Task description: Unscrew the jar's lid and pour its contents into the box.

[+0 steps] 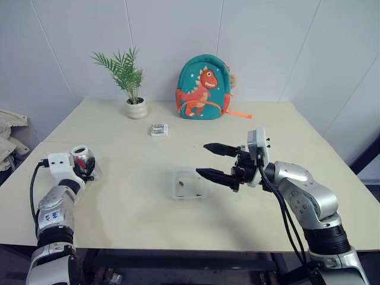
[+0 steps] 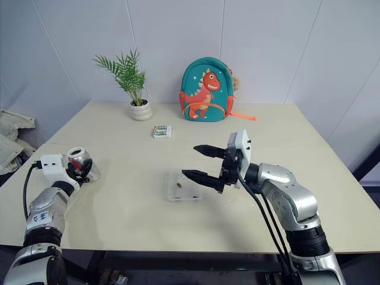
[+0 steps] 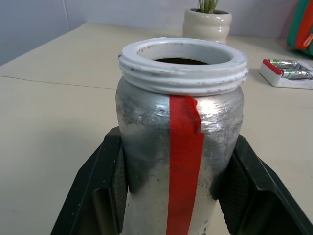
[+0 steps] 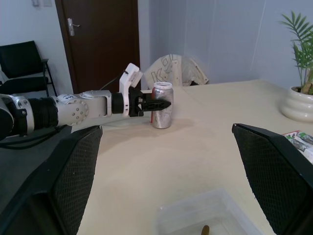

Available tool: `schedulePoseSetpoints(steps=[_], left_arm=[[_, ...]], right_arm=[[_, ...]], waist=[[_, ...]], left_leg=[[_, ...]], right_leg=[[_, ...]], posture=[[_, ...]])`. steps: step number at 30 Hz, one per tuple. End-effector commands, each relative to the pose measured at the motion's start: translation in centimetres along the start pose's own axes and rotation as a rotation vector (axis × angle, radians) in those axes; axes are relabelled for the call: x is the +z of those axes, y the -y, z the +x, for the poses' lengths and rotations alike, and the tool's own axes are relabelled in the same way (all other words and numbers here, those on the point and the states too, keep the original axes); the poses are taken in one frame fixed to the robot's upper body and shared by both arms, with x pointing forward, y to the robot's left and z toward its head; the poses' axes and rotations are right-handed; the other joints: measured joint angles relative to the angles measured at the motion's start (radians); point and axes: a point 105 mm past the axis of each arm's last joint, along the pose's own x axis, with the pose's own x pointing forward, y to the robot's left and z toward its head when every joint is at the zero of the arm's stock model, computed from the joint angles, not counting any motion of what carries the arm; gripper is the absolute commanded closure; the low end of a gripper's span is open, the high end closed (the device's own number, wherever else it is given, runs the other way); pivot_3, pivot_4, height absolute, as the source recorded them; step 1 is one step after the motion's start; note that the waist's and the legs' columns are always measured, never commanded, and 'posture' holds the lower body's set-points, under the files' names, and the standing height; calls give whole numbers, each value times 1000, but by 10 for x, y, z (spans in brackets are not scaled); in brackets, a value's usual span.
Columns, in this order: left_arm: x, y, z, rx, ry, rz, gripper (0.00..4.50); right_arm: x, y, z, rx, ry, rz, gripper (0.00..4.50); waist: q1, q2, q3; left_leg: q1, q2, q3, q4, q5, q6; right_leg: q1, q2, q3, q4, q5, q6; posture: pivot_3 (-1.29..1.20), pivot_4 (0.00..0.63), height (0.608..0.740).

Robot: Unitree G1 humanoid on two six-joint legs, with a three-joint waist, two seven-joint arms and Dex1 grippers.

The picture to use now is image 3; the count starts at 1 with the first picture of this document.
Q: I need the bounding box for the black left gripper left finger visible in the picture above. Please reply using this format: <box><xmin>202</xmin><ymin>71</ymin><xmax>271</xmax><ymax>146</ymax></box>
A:
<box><xmin>50</xmin><ymin>126</ymin><xmax>128</xmax><ymax>235</ymax></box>

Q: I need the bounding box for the white battery case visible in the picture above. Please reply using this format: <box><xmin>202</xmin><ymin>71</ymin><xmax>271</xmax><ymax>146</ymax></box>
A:
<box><xmin>259</xmin><ymin>58</ymin><xmax>313</xmax><ymax>90</ymax></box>

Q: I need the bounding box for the silver jar with red tape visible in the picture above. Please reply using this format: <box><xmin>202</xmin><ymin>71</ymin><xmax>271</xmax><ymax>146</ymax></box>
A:
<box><xmin>114</xmin><ymin>36</ymin><xmax>249</xmax><ymax>235</ymax></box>

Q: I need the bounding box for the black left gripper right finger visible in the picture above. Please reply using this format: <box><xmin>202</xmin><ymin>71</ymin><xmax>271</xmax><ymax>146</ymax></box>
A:
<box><xmin>211</xmin><ymin>134</ymin><xmax>313</xmax><ymax>235</ymax></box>

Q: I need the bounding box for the cream ceramic plant pot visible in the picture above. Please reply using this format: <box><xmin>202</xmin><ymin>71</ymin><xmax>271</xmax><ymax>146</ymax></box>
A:
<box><xmin>182</xmin><ymin>8</ymin><xmax>233</xmax><ymax>45</ymax></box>

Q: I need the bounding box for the green potted plant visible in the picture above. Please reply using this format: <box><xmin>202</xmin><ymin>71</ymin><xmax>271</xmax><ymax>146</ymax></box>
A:
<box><xmin>197</xmin><ymin>0</ymin><xmax>217</xmax><ymax>14</ymax></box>

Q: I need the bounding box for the green dinosaur bag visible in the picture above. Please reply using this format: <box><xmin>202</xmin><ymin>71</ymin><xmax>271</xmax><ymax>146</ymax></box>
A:
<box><xmin>286</xmin><ymin>0</ymin><xmax>313</xmax><ymax>57</ymax></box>

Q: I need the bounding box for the silver green battery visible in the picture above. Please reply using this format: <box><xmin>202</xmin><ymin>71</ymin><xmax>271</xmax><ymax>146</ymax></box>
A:
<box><xmin>282</xmin><ymin>67</ymin><xmax>313</xmax><ymax>81</ymax></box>
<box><xmin>268</xmin><ymin>58</ymin><xmax>299</xmax><ymax>70</ymax></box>

